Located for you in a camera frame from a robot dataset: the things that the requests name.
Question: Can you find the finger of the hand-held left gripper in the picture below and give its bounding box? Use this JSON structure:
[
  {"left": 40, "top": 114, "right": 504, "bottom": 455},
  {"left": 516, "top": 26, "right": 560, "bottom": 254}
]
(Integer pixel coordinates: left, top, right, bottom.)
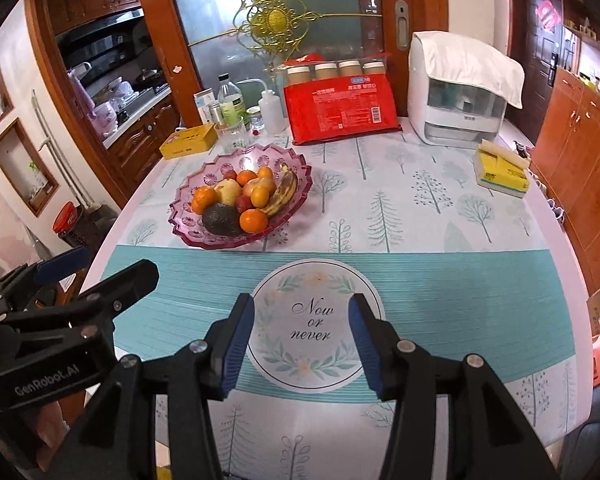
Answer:
[
  {"left": 0, "top": 246, "right": 92, "bottom": 311},
  {"left": 0, "top": 259, "right": 160, "bottom": 333}
]

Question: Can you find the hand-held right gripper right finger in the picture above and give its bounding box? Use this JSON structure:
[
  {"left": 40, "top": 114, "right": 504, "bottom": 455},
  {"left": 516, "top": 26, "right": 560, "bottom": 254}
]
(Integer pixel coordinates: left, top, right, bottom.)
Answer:
[{"left": 347, "top": 292, "right": 563, "bottom": 480}]

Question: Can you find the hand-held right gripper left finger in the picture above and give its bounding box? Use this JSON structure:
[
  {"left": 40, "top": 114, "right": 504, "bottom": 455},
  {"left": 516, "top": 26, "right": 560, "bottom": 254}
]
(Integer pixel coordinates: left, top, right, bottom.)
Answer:
[{"left": 55, "top": 292, "right": 257, "bottom": 480}]

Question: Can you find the dark avocado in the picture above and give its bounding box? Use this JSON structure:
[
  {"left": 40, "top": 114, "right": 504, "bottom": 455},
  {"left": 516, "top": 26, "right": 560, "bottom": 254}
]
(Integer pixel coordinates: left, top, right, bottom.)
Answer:
[{"left": 201, "top": 203, "right": 243, "bottom": 236}]

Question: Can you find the yellow lemon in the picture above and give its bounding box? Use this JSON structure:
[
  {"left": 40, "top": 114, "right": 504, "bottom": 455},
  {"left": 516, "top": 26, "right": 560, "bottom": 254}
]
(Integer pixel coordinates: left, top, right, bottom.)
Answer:
[{"left": 214, "top": 178, "right": 243, "bottom": 207}]

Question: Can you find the pink plastic bowl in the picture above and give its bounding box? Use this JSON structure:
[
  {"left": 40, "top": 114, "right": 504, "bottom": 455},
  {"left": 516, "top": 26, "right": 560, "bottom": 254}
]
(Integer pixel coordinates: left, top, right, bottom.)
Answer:
[{"left": 167, "top": 142, "right": 314, "bottom": 251}]

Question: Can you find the spotted ripe banana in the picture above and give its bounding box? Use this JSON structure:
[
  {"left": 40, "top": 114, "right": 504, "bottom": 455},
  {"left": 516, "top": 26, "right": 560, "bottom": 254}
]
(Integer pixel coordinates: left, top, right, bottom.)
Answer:
[{"left": 259, "top": 162, "right": 299, "bottom": 219}]

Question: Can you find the person's left hand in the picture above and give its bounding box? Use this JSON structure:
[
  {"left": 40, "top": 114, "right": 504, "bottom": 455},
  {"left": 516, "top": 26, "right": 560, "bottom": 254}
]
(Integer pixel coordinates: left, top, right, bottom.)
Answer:
[{"left": 32, "top": 400, "right": 71, "bottom": 453}]

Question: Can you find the red lid jar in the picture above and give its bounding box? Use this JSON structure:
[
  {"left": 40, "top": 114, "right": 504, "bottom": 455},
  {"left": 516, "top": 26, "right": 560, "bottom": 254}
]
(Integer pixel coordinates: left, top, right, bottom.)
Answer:
[{"left": 52, "top": 201, "right": 118, "bottom": 248}]

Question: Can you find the teal striped placemat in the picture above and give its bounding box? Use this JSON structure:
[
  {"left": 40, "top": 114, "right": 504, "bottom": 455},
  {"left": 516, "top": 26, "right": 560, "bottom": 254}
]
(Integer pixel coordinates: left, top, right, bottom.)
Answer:
[{"left": 100, "top": 245, "right": 578, "bottom": 406}]

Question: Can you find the wooden kitchen base cabinet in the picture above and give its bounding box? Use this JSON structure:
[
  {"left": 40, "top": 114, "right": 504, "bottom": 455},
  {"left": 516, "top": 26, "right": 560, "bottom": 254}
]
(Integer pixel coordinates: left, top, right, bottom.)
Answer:
[{"left": 102, "top": 92, "right": 181, "bottom": 186}]

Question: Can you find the yellow cardboard box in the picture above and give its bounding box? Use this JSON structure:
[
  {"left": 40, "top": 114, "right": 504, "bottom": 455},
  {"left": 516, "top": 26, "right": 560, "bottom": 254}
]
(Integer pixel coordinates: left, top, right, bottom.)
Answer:
[{"left": 159, "top": 124, "right": 218, "bottom": 160}]

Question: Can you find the tree print tablecloth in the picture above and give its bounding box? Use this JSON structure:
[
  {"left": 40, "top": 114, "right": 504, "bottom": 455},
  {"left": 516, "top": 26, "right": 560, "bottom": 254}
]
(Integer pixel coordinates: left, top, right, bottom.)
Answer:
[{"left": 87, "top": 117, "right": 593, "bottom": 480}]

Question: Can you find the clear drinking glass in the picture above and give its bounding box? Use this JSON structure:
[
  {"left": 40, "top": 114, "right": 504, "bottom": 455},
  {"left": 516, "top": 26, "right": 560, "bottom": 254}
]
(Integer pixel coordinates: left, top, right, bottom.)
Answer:
[{"left": 215, "top": 115, "right": 247, "bottom": 152}]

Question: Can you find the white blue carton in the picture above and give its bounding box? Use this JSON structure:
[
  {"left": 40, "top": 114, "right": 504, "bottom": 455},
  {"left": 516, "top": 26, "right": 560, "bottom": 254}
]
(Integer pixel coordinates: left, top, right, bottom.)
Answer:
[{"left": 193, "top": 88, "right": 216, "bottom": 126}]

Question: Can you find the glass bottle green label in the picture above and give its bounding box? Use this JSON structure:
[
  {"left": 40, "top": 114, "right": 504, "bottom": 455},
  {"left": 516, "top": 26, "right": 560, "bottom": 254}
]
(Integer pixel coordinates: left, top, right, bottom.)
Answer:
[{"left": 217, "top": 74, "right": 247, "bottom": 126}]

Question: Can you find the yellow sponge pack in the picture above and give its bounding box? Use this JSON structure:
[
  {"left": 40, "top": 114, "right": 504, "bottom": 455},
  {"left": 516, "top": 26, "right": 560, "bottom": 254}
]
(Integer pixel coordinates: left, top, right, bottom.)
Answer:
[{"left": 472, "top": 141, "right": 532, "bottom": 199}]

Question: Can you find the white squeeze wash bottle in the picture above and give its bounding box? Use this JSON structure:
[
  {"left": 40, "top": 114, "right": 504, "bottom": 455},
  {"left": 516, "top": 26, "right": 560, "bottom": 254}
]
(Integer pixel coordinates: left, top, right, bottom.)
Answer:
[{"left": 235, "top": 78, "right": 287, "bottom": 135}]

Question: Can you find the black range hood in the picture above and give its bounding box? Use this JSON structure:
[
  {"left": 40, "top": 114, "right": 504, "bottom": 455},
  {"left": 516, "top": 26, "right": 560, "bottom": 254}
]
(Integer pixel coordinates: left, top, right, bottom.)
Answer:
[{"left": 55, "top": 7, "right": 146, "bottom": 68}]

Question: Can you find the red paper cup package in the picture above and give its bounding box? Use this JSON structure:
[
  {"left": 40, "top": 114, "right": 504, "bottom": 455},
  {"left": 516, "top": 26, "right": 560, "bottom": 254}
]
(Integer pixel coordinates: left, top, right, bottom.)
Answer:
[{"left": 283, "top": 55, "right": 403, "bottom": 146}]

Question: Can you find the white countertop appliance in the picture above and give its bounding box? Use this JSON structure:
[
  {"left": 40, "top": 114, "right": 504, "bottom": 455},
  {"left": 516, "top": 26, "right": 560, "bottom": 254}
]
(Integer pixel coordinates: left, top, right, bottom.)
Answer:
[{"left": 406, "top": 31, "right": 508, "bottom": 148}]

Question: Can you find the frosted glass sliding door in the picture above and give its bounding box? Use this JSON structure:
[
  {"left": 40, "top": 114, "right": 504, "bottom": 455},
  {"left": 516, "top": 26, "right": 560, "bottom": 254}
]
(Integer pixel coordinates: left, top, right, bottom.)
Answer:
[{"left": 162, "top": 0, "right": 386, "bottom": 126}]

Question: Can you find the gold door ornament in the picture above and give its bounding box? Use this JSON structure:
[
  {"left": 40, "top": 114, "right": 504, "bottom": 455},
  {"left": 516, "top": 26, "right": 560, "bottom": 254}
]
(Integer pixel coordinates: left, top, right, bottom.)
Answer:
[{"left": 232, "top": 0, "right": 321, "bottom": 68}]

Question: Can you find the white towel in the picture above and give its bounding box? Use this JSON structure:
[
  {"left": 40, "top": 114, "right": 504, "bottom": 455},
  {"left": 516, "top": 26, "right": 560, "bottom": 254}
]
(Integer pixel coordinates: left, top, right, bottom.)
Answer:
[{"left": 412, "top": 31, "right": 526, "bottom": 109}]

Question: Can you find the dark entry door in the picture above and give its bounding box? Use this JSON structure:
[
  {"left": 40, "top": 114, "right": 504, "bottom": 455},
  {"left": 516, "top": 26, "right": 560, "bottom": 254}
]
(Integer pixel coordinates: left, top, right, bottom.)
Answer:
[{"left": 507, "top": 0, "right": 566, "bottom": 136}]

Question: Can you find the red door decoration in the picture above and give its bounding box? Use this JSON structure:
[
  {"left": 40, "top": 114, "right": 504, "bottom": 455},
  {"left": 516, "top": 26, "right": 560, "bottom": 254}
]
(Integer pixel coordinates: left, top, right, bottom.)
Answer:
[{"left": 537, "top": 0, "right": 561, "bottom": 28}]

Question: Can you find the wooden wall cabinet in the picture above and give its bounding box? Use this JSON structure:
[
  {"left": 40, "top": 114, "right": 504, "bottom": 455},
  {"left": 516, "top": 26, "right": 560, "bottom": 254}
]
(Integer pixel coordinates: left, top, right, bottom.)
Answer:
[{"left": 530, "top": 0, "right": 600, "bottom": 296}]

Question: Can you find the silver door handle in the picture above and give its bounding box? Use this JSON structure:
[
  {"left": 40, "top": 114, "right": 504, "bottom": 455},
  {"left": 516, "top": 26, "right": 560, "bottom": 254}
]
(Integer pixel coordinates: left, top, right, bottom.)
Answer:
[{"left": 394, "top": 0, "right": 410, "bottom": 50}]

